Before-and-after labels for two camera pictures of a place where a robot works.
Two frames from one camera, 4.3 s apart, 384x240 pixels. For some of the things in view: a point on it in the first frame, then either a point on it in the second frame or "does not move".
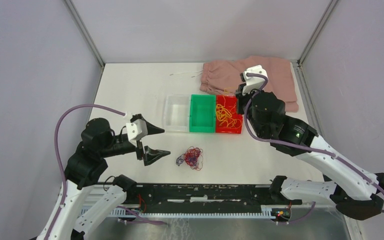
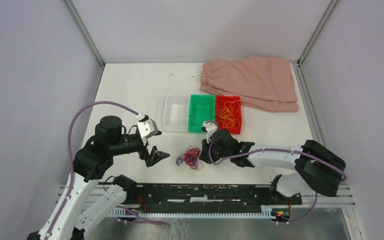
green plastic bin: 202,118 does not move
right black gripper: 241,97 -> 204,154
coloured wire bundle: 192,157 does not move
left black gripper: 150,155 does not move
